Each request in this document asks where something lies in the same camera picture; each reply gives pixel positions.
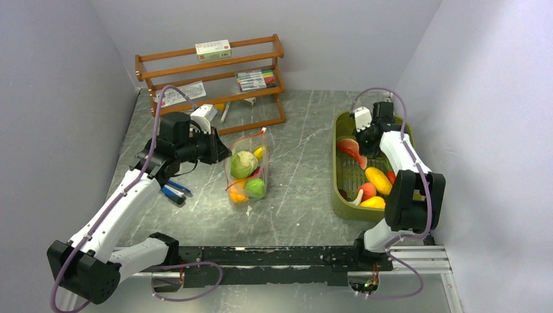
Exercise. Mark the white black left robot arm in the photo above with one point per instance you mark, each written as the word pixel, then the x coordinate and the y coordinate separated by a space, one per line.
pixel 87 264

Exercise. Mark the green white box top shelf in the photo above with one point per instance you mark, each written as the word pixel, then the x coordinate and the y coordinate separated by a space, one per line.
pixel 215 50

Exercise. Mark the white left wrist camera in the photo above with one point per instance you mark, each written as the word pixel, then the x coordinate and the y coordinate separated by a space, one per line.
pixel 202 117

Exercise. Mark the dark red toy date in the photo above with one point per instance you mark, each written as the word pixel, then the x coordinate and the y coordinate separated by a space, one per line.
pixel 343 194

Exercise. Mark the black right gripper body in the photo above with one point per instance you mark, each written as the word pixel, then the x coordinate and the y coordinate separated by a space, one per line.
pixel 368 147

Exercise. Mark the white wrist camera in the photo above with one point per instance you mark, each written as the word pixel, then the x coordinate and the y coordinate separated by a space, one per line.
pixel 202 117
pixel 363 118

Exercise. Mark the pink toy watermelon slice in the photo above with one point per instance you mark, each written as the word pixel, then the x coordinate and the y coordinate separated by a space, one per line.
pixel 351 148

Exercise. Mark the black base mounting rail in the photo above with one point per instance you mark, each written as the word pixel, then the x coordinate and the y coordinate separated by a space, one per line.
pixel 229 265

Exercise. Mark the orange toy bell pepper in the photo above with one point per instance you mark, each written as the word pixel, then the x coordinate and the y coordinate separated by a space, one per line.
pixel 237 192

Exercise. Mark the clear zip bag orange zipper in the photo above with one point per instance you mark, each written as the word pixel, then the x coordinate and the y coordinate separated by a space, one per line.
pixel 248 143

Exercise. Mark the yellow toy lemon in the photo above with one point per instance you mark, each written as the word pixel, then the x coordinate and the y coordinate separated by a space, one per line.
pixel 379 180

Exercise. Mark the purple toy onion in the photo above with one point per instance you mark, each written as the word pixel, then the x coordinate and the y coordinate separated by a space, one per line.
pixel 258 173

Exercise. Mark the green capped white marker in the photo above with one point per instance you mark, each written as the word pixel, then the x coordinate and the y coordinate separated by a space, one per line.
pixel 225 112

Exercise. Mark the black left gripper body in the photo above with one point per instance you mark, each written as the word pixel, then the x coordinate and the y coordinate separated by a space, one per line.
pixel 199 147

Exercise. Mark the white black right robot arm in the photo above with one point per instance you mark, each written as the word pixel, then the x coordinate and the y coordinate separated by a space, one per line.
pixel 413 203

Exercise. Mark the yellow toy banana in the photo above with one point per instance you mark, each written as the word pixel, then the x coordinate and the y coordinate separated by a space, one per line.
pixel 259 153

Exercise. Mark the red orange toy peach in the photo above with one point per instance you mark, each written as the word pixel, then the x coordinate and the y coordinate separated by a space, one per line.
pixel 369 191

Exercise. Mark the white toy mushroom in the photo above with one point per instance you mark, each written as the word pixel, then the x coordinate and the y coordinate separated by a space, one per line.
pixel 358 199

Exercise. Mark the coloured marker pen pack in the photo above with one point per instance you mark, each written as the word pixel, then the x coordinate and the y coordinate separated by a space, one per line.
pixel 256 79

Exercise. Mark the wooden three-tier shelf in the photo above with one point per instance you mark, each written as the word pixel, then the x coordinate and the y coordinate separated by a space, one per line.
pixel 182 67

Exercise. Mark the orange toy carrot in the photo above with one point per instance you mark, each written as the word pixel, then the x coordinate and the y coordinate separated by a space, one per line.
pixel 391 177

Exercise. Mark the blue black stapler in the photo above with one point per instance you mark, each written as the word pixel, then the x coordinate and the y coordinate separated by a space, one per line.
pixel 176 193

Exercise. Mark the yellow toy mango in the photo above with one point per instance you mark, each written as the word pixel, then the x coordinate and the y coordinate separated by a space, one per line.
pixel 375 202

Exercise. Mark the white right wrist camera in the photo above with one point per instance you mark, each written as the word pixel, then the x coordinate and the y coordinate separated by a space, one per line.
pixel 363 118

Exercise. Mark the olive green plastic bin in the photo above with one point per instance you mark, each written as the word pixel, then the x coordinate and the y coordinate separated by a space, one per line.
pixel 348 176

